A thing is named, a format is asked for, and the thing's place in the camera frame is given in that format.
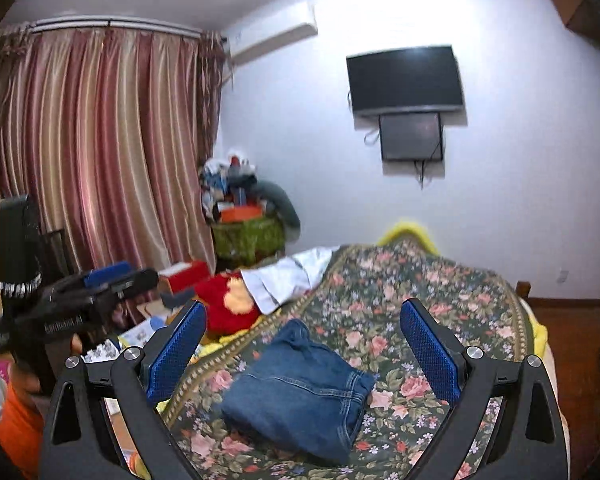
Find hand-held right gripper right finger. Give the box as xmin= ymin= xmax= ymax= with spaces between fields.
xmin=399 ymin=298 xmax=570 ymax=480

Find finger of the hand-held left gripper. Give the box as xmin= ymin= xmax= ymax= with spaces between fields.
xmin=105 ymin=268 xmax=160 ymax=304
xmin=85 ymin=261 xmax=133 ymax=288

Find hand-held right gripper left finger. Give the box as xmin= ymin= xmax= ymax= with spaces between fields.
xmin=39 ymin=299 xmax=209 ymax=480

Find blue denim jeans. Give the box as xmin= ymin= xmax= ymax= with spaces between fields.
xmin=221 ymin=318 xmax=377 ymax=466

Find red box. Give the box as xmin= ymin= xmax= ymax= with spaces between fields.
xmin=157 ymin=260 xmax=211 ymax=294

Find red plush toy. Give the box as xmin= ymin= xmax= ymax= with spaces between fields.
xmin=192 ymin=272 xmax=262 ymax=334

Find dark floral blanket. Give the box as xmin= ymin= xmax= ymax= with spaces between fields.
xmin=160 ymin=239 xmax=537 ymax=480

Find green patterned cloth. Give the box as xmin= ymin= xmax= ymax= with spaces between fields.
xmin=210 ymin=215 xmax=286 ymax=267

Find yellow fleece blanket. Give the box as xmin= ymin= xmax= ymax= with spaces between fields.
xmin=375 ymin=217 xmax=550 ymax=358

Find pink striped curtain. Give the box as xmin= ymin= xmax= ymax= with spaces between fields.
xmin=0 ymin=22 xmax=232 ymax=292

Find orange box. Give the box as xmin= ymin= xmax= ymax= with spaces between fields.
xmin=220 ymin=204 xmax=264 ymax=224

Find white shirt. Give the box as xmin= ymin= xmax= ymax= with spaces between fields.
xmin=240 ymin=246 xmax=339 ymax=314

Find beige cartoon print blanket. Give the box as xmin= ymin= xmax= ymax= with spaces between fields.
xmin=542 ymin=345 xmax=574 ymax=466

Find pile of household clutter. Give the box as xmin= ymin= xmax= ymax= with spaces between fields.
xmin=199 ymin=147 xmax=259 ymax=221

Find white air conditioner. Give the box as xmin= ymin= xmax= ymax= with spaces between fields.
xmin=224 ymin=2 xmax=319 ymax=66

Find white curtain rail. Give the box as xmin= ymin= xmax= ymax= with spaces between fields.
xmin=31 ymin=15 xmax=204 ymax=39

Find black wall television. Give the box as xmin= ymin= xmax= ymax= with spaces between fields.
xmin=345 ymin=45 xmax=466 ymax=117

